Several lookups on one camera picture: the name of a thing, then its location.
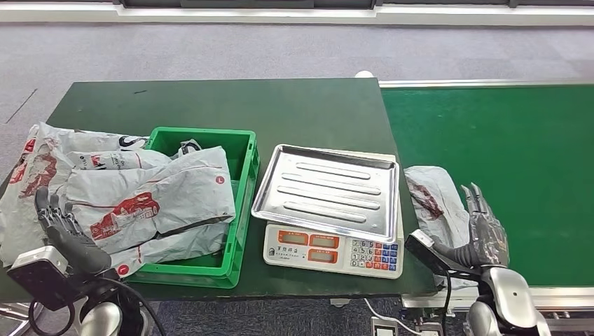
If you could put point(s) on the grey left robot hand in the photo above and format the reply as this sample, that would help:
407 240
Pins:
79 250

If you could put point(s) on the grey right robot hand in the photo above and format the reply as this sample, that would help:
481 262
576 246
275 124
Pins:
489 241

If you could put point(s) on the grey parcel faded red print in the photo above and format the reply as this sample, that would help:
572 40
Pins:
436 222

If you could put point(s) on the grey parcel black-red print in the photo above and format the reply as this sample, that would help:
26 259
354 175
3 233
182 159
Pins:
176 250

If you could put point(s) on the grey parcel bright red print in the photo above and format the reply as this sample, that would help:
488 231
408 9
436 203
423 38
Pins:
185 195

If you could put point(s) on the large grey red-print parcel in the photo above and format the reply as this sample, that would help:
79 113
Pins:
23 208

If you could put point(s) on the green conveyor belt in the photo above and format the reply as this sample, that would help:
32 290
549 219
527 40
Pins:
487 120

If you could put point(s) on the grey parcel black letters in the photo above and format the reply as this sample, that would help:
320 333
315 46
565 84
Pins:
132 141

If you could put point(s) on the chrome chair base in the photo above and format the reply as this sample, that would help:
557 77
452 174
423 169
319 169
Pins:
11 313

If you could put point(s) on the white floor socket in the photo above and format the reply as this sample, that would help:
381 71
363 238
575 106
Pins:
383 329

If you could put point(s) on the green plastic crate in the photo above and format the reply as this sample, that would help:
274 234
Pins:
243 208

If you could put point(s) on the white electronic scale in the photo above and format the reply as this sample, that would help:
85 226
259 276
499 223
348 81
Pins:
297 255

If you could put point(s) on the white round cap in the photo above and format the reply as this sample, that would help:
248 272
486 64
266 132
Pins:
364 74

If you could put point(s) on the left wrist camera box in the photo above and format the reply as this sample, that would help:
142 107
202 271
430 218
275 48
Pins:
42 283

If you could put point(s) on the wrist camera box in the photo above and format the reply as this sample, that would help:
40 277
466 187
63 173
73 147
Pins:
42 283
427 255

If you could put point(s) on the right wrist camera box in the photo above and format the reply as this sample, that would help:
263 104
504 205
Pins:
427 255

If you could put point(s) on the grey table bracket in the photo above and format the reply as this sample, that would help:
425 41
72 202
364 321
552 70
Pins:
339 303

